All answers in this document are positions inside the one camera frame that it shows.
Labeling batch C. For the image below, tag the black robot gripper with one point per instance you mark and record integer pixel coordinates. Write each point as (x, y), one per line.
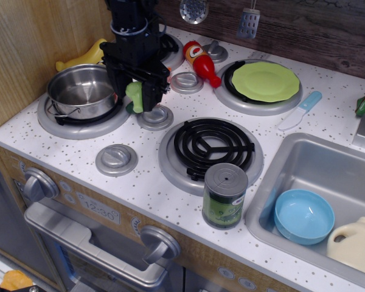
(134, 55)

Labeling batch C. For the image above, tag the green toy broccoli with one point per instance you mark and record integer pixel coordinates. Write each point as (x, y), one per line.
(136, 97)

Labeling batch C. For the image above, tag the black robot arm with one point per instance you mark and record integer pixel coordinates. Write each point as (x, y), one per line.
(128, 14)

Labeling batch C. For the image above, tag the grey top knob middle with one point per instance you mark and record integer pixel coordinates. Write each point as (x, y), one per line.
(159, 118)

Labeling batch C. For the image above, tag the grey knob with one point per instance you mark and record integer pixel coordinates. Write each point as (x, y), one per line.
(186, 83)
(116, 160)
(217, 52)
(159, 118)

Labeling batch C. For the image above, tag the grey top knob back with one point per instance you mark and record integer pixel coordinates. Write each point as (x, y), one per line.
(186, 83)

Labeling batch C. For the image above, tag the back left stove burner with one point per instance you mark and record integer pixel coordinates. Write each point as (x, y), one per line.
(171, 52)

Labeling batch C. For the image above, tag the yellow toy banana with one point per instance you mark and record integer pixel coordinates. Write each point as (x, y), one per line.
(92, 56)

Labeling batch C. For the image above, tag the stainless steel pot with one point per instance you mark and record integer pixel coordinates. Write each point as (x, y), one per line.
(82, 92)

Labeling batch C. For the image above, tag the red toy ketchup bottle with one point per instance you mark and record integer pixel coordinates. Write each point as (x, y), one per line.
(201, 63)

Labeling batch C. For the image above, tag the front left stove burner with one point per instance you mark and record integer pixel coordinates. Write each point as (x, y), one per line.
(84, 130)

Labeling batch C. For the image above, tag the grey top knob front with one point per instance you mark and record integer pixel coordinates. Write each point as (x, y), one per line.
(116, 160)

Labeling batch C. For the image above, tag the front right stove burner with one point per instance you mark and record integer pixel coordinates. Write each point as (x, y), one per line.
(190, 148)

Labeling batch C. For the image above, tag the grey top knob rear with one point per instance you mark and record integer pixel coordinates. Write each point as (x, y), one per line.
(217, 52)

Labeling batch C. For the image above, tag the hanging silver strainer spoon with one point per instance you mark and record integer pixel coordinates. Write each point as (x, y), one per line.
(194, 11)

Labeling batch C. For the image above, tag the green toy plate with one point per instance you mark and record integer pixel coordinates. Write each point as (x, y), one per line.
(265, 82)

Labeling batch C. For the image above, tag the hanging silver spatula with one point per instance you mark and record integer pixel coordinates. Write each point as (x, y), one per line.
(248, 24)

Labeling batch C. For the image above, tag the green labelled toy can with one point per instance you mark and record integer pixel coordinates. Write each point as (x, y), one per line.
(225, 186)

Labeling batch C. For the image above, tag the left oven dial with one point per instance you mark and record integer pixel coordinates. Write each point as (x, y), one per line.
(39, 185)

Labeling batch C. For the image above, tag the oven dial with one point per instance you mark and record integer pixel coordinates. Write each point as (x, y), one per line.
(39, 185)
(159, 244)

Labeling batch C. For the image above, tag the right oven dial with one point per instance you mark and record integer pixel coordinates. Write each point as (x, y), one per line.
(159, 244)

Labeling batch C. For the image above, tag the blue toy bowl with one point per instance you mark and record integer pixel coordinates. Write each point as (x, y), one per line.
(303, 217)

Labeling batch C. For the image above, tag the silver sink basin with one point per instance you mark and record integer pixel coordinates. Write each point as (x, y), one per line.
(333, 171)

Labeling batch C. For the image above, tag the orange object bottom left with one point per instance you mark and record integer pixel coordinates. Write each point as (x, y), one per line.
(15, 280)

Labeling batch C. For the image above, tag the cream toy jug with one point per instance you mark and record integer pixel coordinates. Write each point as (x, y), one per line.
(346, 244)

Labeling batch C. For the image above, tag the blue handled toy knife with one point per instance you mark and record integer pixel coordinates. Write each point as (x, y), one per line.
(297, 115)

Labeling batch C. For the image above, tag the silver oven door handle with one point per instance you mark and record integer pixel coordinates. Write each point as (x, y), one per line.
(89, 264)

